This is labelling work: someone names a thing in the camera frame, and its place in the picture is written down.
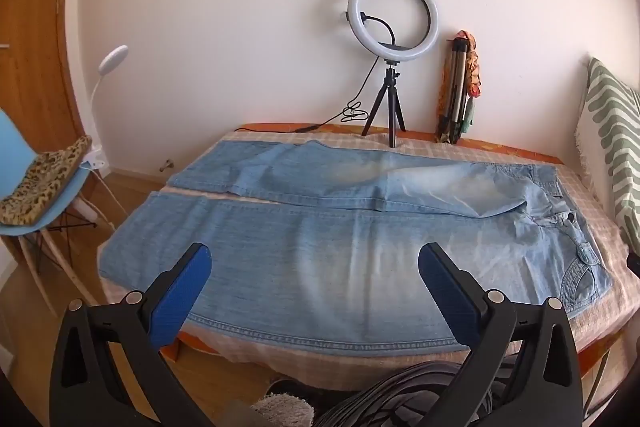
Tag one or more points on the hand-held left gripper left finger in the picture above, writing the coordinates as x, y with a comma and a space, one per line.
182, 292

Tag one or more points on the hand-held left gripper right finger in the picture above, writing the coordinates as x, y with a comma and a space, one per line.
447, 292

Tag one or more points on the light blue denim pants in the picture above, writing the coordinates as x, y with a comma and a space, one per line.
320, 247

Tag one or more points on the person's leg in striped trousers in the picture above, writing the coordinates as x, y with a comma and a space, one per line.
390, 387

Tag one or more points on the metal door stopper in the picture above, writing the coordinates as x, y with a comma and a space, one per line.
166, 165

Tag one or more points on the orange bed sheet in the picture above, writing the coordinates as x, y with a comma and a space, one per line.
500, 150

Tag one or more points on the fluffy grey slipper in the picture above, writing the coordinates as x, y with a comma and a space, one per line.
282, 409

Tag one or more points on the light blue chair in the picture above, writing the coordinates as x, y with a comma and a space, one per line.
55, 202

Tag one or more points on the beige checked blanket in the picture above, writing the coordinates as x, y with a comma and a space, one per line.
606, 237

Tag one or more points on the small black tripod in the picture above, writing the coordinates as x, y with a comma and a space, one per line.
395, 117

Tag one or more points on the leopard print cloth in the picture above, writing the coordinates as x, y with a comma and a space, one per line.
40, 177

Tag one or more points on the folded silver tripod with cloth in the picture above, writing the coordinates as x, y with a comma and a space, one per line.
474, 67

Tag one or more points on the green and white striped pillow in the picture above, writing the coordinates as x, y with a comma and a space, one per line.
615, 132

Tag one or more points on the white clip lamp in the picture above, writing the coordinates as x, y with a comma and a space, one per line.
114, 57

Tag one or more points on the wooden door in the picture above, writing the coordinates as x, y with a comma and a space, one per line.
35, 7

